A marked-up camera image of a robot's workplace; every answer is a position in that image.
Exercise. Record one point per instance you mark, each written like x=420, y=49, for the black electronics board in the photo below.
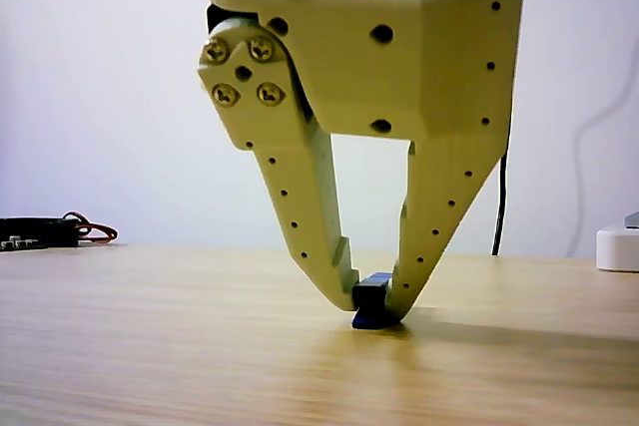
x=35, y=234

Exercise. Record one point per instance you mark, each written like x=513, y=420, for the white perforated stand base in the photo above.
x=619, y=251

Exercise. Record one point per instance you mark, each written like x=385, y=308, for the blue peg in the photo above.
x=369, y=296

